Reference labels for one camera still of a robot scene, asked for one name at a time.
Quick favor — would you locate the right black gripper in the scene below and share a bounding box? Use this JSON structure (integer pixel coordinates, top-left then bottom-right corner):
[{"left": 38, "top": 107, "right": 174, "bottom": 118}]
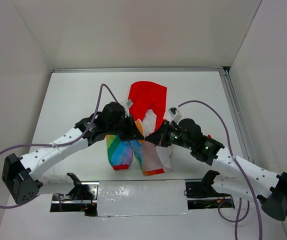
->
[{"left": 145, "top": 119, "right": 194, "bottom": 149}]

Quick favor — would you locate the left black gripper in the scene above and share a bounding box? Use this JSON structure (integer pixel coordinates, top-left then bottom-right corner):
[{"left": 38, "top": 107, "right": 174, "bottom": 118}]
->
[{"left": 106, "top": 113, "right": 144, "bottom": 142}]

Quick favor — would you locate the rainbow red white jacket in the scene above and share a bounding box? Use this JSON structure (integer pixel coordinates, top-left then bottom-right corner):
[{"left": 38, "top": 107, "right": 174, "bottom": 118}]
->
[{"left": 105, "top": 81, "right": 172, "bottom": 176}]

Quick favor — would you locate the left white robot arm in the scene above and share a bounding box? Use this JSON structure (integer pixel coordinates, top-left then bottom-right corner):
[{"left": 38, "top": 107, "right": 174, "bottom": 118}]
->
[{"left": 1, "top": 102, "right": 144, "bottom": 205}]

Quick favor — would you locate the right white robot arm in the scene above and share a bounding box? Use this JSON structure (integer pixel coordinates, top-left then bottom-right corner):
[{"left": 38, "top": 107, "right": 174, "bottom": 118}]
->
[{"left": 145, "top": 118, "right": 287, "bottom": 221}]

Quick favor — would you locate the white taped cover board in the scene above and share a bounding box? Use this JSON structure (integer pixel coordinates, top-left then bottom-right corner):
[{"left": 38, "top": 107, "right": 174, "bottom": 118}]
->
[{"left": 97, "top": 180, "right": 190, "bottom": 217}]

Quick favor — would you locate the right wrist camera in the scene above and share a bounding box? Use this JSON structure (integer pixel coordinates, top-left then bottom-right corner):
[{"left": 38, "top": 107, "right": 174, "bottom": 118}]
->
[{"left": 168, "top": 106, "right": 182, "bottom": 124}]

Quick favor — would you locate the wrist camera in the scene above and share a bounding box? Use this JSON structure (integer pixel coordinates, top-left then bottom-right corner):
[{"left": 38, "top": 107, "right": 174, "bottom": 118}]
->
[
  {"left": 168, "top": 106, "right": 182, "bottom": 124},
  {"left": 121, "top": 99, "right": 133, "bottom": 109}
]

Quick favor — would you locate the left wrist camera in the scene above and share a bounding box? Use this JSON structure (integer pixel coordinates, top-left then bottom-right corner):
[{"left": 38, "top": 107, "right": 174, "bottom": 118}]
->
[{"left": 121, "top": 99, "right": 133, "bottom": 109}]

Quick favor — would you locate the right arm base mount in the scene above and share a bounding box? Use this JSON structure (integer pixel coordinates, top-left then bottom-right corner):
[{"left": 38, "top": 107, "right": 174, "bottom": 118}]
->
[{"left": 183, "top": 181, "right": 235, "bottom": 210}]

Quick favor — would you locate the aluminium frame rail back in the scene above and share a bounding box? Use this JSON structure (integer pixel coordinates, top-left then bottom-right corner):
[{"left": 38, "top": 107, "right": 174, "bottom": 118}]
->
[{"left": 53, "top": 67, "right": 225, "bottom": 73}]

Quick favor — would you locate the aluminium frame rail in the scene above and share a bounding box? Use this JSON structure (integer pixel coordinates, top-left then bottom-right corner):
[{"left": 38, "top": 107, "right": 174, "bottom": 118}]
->
[
  {"left": 53, "top": 67, "right": 225, "bottom": 73},
  {"left": 218, "top": 66, "right": 258, "bottom": 164}
]

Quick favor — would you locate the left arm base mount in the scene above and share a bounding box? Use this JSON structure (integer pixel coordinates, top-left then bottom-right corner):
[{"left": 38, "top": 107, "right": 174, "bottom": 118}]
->
[{"left": 50, "top": 181, "right": 100, "bottom": 217}]

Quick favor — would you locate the aluminium frame rail right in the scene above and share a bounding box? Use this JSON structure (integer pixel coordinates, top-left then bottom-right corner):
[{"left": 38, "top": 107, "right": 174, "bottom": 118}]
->
[{"left": 218, "top": 66, "right": 258, "bottom": 164}]

